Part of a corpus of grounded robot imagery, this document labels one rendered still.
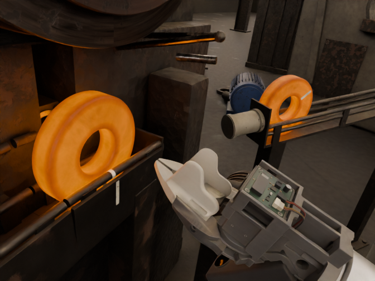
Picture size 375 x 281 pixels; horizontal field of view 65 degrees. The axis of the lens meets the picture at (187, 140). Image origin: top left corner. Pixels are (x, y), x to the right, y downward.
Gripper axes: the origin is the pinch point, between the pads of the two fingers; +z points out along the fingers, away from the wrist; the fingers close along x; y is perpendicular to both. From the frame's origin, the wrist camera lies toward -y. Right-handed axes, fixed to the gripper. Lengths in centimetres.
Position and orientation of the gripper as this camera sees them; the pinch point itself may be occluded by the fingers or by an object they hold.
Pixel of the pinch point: (163, 172)
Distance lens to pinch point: 35.7
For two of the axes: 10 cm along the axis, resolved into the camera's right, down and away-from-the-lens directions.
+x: -4.8, 3.6, -8.0
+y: 3.7, -7.4, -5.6
